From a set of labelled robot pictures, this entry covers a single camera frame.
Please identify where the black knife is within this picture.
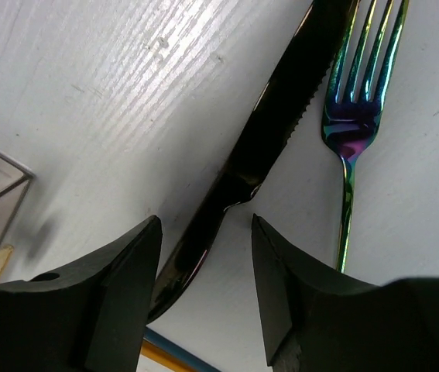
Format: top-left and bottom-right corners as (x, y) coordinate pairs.
(148, 0), (358, 322)

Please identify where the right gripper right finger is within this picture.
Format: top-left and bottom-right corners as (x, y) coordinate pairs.
(251, 213), (382, 367)

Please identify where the rainbow fork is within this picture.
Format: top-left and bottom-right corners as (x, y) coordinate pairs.
(321, 1), (409, 273)

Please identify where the blue chopstick right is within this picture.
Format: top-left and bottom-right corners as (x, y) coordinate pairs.
(144, 328), (218, 371)

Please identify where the orange chopstick right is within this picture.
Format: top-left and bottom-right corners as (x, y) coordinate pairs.
(140, 339), (194, 372)

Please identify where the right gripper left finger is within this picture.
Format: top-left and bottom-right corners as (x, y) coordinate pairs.
(29, 215), (163, 372)

